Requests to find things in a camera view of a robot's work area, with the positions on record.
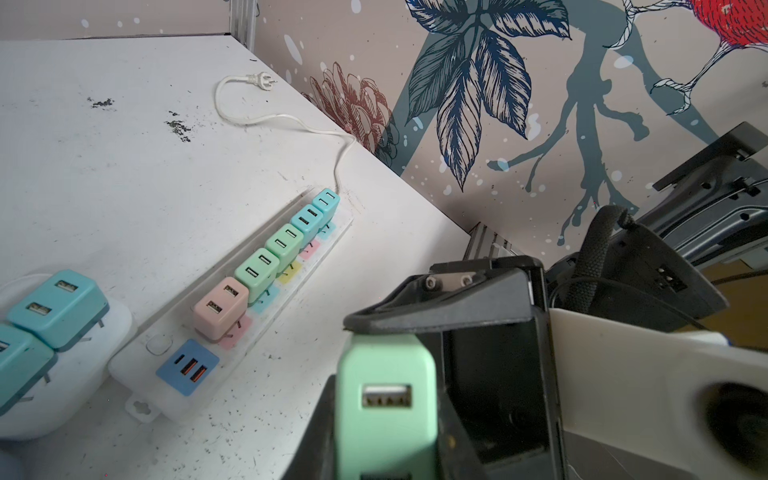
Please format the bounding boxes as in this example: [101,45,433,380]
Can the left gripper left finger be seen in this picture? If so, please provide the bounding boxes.
[282,375,336,480]

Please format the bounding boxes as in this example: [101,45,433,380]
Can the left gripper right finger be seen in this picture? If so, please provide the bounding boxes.
[436,388,487,480]

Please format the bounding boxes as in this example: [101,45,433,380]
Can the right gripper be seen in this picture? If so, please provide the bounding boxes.
[343,256,567,479]

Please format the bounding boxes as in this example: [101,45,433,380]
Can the green plug adapter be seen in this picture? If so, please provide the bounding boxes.
[1,323,58,415]
[234,248,280,305]
[265,223,304,272]
[334,334,438,479]

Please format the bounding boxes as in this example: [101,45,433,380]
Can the long white power strip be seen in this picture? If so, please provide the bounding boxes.
[108,187,353,423]

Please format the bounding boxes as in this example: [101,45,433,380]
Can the brown plug adapter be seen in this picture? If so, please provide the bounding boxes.
[193,277,249,342]

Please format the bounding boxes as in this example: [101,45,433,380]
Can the teal plug adapter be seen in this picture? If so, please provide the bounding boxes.
[7,270,110,351]
[290,204,326,250]
[311,188,340,226]

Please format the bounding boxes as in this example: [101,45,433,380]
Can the white square power socket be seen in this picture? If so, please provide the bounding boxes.
[1,272,136,441]

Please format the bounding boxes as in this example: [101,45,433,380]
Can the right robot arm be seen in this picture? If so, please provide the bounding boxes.
[344,123,767,479]

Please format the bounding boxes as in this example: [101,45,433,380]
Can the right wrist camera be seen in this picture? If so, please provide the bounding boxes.
[550,309,767,479]

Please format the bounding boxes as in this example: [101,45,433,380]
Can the white power strip cable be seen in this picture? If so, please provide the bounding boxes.
[213,71,359,194]

